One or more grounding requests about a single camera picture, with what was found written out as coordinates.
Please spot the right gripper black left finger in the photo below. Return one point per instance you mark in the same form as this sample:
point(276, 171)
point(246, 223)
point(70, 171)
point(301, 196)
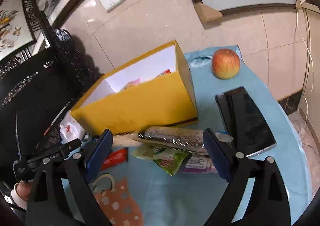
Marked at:
point(48, 205)

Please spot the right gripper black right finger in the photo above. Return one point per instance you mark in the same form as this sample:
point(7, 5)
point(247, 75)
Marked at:
point(268, 203)

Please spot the bread pack orange label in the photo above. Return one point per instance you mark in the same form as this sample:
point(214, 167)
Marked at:
point(126, 140)

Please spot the person's left hand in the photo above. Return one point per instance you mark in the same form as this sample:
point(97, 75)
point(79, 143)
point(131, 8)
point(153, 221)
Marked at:
point(23, 189)

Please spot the white plastic bag red print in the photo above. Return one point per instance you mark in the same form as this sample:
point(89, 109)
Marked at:
point(70, 129)

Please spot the black smartphone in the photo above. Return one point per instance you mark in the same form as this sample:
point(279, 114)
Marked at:
point(244, 122)

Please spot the dark carved wooden chair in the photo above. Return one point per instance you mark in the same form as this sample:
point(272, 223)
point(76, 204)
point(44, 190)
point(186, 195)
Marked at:
point(37, 94)

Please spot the red snack bar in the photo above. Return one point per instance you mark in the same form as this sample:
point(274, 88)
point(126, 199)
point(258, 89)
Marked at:
point(115, 158)

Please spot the purple white snack packet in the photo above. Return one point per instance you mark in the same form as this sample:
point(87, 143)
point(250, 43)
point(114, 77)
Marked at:
point(199, 164)

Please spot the silver wrapped cracker roll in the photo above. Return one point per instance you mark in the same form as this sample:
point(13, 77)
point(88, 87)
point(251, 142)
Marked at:
point(180, 138)

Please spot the green snack packet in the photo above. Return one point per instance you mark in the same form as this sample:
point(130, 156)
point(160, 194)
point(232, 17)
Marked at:
point(168, 159)

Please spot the pink bread snack pack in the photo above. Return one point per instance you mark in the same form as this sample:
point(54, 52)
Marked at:
point(131, 84)

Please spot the bird flower framed painting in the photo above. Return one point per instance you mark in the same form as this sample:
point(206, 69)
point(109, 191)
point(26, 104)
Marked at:
point(16, 31)

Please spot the red apple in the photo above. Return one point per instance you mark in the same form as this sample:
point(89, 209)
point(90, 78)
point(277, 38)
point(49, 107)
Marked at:
point(225, 64)

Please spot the yellow cardboard box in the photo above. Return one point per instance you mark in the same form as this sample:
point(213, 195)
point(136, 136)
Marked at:
point(165, 101)

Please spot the red snack bag in box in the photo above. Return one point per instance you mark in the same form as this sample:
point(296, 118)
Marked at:
point(166, 72)

